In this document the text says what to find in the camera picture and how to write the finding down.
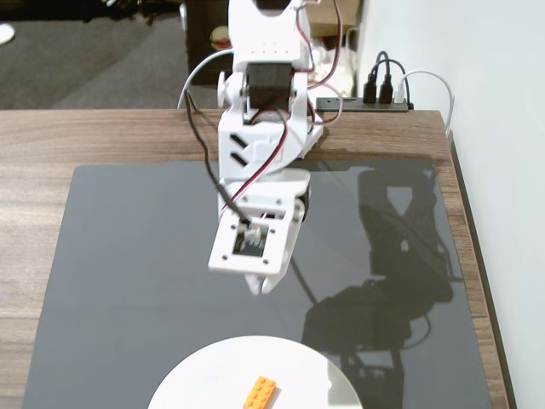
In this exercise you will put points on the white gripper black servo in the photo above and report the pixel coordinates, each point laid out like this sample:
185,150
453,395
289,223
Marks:
286,239

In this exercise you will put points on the orange lego block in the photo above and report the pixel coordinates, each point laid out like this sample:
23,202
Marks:
259,392

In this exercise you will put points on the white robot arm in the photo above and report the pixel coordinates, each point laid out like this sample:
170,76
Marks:
255,42

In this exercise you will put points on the white round plate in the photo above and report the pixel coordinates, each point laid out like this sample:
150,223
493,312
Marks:
204,383

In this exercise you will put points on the dark grey table mat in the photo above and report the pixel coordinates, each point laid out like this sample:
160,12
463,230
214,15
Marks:
127,277

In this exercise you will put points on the black usb hub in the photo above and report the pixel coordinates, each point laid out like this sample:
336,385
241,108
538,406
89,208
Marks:
370,106

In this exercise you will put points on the white plastic bag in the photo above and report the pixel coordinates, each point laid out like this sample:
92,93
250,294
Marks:
347,72

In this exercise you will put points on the red and white round object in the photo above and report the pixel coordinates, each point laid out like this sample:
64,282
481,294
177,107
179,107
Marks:
220,37

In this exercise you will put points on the brown cardboard box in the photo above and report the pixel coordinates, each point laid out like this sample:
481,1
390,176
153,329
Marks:
351,13

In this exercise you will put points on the white round disc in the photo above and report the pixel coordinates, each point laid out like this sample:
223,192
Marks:
5,34

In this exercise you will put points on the wrist camera with white bracket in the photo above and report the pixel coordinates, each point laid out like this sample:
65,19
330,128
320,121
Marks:
225,251

